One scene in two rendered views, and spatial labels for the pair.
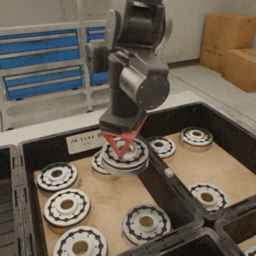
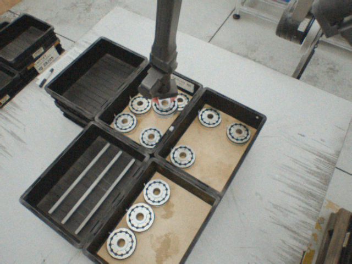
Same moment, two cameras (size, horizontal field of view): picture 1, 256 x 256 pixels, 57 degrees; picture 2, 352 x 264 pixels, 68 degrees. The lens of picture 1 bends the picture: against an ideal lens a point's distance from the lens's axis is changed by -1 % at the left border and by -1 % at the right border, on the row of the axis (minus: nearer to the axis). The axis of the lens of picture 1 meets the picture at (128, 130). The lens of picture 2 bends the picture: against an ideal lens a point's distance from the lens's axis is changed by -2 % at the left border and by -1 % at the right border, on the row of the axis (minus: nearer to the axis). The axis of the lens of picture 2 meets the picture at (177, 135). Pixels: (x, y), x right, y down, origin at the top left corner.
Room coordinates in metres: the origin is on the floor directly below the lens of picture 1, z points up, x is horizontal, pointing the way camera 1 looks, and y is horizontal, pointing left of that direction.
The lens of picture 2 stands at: (0.12, -0.54, 1.84)
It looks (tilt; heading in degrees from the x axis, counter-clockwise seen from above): 61 degrees down; 58
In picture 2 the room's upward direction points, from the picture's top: 1 degrees counter-clockwise
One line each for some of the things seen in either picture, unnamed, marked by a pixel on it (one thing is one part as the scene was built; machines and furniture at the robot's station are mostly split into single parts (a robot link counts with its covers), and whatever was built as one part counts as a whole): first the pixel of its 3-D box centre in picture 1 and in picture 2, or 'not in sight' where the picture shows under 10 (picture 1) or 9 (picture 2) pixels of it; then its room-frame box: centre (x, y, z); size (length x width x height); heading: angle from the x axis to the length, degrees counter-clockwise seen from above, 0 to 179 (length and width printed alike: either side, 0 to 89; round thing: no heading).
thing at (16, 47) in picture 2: not in sight; (33, 59); (-0.01, 1.30, 0.37); 0.40 x 0.30 x 0.45; 26
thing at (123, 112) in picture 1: (124, 101); (162, 84); (0.41, 0.01, 1.09); 0.10 x 0.07 x 0.07; 159
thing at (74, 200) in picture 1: (67, 204); (139, 103); (0.35, 0.14, 0.86); 0.05 x 0.05 x 0.01
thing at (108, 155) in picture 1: (125, 151); (164, 103); (0.41, 0.01, 0.97); 0.10 x 0.10 x 0.01
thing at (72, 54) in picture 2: not in sight; (67, 70); (0.16, 0.69, 0.70); 0.33 x 0.23 x 0.01; 26
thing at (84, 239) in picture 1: (80, 248); (124, 121); (0.25, 0.09, 0.86); 0.05 x 0.05 x 0.01
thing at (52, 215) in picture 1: (67, 206); (139, 104); (0.35, 0.14, 0.86); 0.10 x 0.10 x 0.01
